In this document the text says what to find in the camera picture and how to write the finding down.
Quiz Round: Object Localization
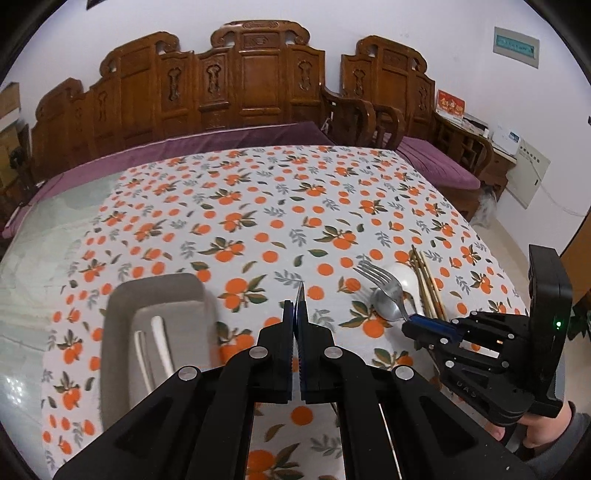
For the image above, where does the purple armchair cushion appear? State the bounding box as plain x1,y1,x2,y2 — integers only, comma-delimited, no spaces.
397,136,481,190

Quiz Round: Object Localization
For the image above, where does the wooden side table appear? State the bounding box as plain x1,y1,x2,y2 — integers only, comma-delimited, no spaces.
434,111,518,195

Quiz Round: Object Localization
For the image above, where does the metal spoon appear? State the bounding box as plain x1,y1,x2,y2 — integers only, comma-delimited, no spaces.
373,282,419,322

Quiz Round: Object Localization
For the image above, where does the long purple sofa cushion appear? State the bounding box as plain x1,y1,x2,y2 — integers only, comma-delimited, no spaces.
2,121,338,238

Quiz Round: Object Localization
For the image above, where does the clear plastic bag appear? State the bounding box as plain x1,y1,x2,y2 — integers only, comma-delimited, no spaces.
473,187,497,227

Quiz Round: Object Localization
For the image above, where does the red box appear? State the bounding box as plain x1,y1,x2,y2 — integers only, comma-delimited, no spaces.
436,90,466,118

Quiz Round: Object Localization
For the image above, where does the orange print tablecloth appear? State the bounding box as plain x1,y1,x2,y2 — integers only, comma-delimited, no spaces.
39,144,529,480

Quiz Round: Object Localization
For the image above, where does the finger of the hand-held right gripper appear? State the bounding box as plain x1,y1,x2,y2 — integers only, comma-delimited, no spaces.
409,314,529,342
402,325,462,365

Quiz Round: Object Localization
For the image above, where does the white wall cabinet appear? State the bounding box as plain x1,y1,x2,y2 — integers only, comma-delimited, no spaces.
505,138,552,210

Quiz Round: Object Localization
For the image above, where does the metal fork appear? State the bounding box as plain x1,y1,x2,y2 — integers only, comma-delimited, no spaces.
353,260,416,319

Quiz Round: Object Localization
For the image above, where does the stack of cardboard boxes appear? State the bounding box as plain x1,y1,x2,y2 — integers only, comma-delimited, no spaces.
0,83,21,158

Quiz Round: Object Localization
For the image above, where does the carved wooden armchair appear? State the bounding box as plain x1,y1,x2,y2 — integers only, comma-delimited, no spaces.
339,36,495,217

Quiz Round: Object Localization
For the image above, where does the person's right forearm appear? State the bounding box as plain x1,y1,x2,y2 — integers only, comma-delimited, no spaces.
526,408,591,467

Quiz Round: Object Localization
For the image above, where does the person's right hand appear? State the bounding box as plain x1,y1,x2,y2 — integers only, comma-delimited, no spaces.
488,401,575,448

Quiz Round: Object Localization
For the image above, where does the carved wooden sofa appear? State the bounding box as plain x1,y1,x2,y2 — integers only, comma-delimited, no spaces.
30,19,375,185

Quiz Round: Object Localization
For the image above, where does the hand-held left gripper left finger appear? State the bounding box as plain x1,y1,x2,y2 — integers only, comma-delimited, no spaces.
53,282,301,480

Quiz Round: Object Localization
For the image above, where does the green plant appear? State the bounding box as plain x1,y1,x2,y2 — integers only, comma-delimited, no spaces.
571,305,591,340

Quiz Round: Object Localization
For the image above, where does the white utensil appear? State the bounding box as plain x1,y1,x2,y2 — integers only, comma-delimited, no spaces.
151,315,175,376
133,330,157,386

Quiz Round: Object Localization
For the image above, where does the grey rectangular tray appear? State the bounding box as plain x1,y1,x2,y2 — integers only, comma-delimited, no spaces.
99,272,220,439

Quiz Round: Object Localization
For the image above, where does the wooden chopstick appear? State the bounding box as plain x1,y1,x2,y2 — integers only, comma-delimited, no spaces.
410,247,439,320
416,248,448,320

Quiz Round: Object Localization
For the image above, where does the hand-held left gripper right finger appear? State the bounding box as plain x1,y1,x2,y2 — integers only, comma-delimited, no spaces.
298,282,536,480

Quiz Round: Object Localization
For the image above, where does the white ceramic spoon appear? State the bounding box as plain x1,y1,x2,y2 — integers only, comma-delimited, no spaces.
385,264,430,319

